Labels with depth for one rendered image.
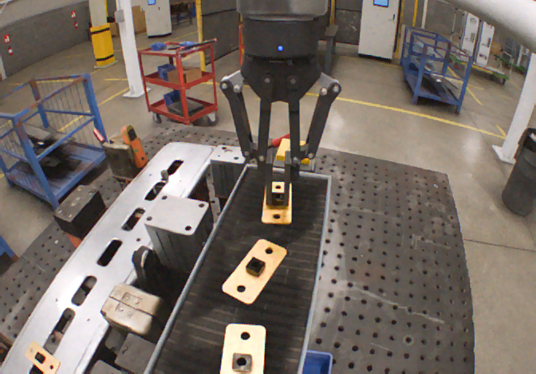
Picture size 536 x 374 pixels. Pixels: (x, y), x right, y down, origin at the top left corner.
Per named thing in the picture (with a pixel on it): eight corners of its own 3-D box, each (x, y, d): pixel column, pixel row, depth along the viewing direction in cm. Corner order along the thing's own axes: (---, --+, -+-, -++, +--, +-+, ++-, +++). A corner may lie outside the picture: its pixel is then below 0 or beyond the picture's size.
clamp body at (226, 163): (228, 232, 94) (216, 140, 73) (260, 238, 92) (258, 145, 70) (218, 253, 87) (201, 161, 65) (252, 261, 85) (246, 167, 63)
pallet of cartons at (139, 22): (148, 30, 1132) (145, 3, 1051) (137, 33, 1070) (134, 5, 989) (130, 33, 1158) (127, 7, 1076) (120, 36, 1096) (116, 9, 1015)
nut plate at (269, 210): (266, 183, 43) (266, 176, 42) (290, 183, 43) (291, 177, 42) (262, 223, 36) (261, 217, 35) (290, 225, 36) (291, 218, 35)
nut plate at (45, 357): (25, 355, 28) (21, 352, 27) (33, 340, 31) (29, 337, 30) (53, 379, 27) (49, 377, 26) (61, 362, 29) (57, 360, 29)
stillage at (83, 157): (10, 187, 217) (-24, 112, 159) (56, 148, 277) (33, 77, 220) (61, 218, 187) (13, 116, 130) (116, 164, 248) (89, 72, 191)
